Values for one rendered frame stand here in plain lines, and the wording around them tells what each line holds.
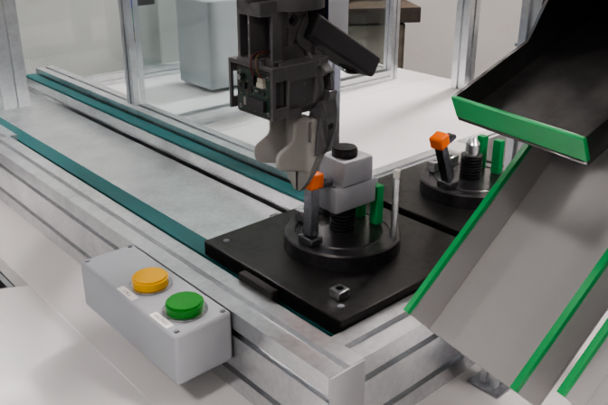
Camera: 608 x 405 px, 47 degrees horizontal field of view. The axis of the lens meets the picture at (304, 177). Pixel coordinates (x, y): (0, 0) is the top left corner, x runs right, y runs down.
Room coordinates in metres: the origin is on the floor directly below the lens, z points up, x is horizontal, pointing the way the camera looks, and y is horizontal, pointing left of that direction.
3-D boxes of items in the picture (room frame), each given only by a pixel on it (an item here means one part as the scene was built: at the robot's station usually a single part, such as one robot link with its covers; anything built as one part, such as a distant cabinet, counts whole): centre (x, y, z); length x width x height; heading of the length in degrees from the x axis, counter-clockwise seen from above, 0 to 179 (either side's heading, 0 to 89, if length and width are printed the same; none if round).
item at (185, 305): (0.63, 0.12, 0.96); 0.04 x 0.04 x 0.02
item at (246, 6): (0.71, 0.02, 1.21); 0.09 x 0.08 x 0.12; 132
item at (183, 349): (0.69, 0.17, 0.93); 0.21 x 0.07 x 0.06; 42
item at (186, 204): (1.01, 0.14, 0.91); 0.84 x 0.28 x 0.10; 42
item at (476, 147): (0.94, -0.24, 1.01); 0.24 x 0.24 x 0.13; 42
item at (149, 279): (0.69, 0.17, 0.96); 0.04 x 0.04 x 0.02
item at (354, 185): (0.77, -0.05, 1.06); 0.08 x 0.04 x 0.07; 129
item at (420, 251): (0.77, -0.05, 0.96); 0.24 x 0.24 x 0.02; 42
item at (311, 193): (0.74, -0.01, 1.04); 0.04 x 0.02 x 0.08; 132
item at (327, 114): (0.71, -0.01, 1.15); 0.05 x 0.02 x 0.09; 42
